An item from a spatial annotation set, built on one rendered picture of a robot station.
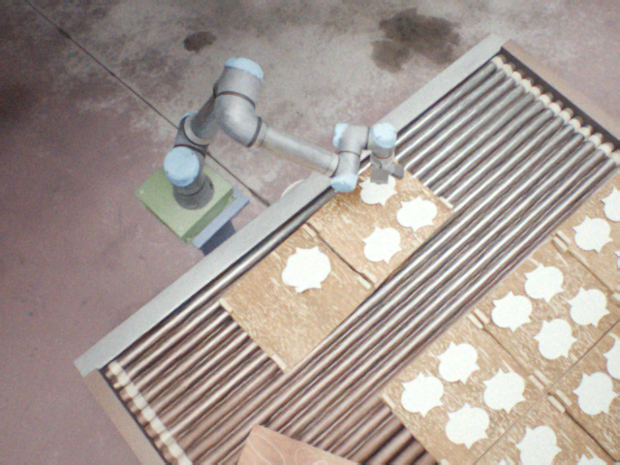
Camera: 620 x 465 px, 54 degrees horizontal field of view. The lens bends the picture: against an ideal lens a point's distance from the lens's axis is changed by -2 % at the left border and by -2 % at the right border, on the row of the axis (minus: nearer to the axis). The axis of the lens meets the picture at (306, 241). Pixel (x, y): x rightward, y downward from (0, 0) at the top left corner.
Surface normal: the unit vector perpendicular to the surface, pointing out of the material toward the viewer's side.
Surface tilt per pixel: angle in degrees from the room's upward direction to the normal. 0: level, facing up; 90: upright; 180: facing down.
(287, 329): 0
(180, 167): 9
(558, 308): 0
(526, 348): 0
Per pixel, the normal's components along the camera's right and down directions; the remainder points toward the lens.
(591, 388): -0.05, -0.38
